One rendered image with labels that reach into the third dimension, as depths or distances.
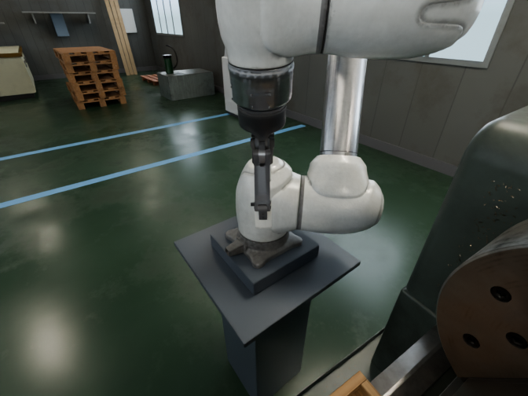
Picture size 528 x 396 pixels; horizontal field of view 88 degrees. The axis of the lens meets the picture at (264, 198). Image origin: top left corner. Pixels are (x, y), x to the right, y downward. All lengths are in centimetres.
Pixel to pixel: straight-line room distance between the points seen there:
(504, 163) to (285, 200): 42
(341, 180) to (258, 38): 44
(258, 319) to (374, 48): 63
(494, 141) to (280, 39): 36
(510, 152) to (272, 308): 58
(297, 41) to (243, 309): 63
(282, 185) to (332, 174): 13
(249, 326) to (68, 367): 119
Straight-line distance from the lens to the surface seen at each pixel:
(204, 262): 89
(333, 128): 75
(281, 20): 35
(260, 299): 79
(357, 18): 35
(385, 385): 60
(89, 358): 176
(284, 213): 70
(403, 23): 36
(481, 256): 41
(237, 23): 36
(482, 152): 54
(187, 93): 630
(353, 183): 71
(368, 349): 100
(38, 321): 205
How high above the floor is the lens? 138
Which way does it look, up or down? 33 degrees down
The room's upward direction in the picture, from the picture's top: straight up
